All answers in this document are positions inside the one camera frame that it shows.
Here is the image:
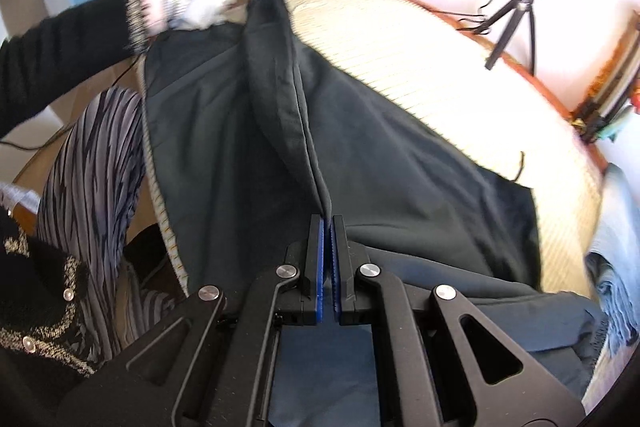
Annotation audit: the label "black cable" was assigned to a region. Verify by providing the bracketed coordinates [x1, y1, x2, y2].
[0, 54, 143, 152]

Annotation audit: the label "person's left forearm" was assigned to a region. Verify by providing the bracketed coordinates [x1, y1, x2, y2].
[0, 0, 151, 142]

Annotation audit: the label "clear plastic bag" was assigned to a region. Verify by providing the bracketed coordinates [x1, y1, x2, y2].
[0, 181, 43, 214]

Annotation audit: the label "folded metal tripod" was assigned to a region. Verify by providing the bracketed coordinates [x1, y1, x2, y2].
[572, 52, 640, 142]

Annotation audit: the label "person's leg in striped trousers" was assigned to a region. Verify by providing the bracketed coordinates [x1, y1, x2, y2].
[37, 87, 176, 365]

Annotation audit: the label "folded blue jeans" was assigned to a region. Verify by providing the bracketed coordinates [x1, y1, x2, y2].
[585, 162, 640, 358]

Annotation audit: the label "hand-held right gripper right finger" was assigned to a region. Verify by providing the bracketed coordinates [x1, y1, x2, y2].
[327, 215, 586, 427]

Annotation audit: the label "person's black cardigan torso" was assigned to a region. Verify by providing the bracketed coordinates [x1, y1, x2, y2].
[0, 207, 101, 427]

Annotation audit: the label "dark grey pants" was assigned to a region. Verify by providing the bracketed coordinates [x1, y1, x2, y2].
[142, 0, 608, 427]

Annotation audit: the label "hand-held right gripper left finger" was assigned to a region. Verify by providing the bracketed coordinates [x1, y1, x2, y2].
[55, 214, 327, 427]

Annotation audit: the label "striped yellow fleece blanket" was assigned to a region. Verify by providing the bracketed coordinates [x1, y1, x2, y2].
[140, 0, 616, 413]

